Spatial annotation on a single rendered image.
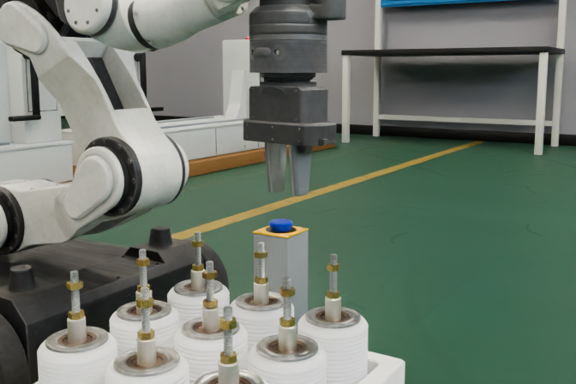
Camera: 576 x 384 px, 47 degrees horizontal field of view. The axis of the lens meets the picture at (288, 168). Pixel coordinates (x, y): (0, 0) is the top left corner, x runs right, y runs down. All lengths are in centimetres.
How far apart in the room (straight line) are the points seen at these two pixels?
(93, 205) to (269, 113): 52
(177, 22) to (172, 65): 674
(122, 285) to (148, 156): 27
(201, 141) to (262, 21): 320
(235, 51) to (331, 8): 388
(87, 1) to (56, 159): 234
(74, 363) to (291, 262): 42
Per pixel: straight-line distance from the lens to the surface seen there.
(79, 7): 88
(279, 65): 72
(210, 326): 88
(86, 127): 125
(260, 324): 94
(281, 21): 72
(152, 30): 84
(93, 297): 127
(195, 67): 735
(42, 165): 314
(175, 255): 144
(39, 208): 138
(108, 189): 116
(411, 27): 608
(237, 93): 451
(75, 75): 125
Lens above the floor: 58
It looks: 8 degrees down
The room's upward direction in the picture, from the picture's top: straight up
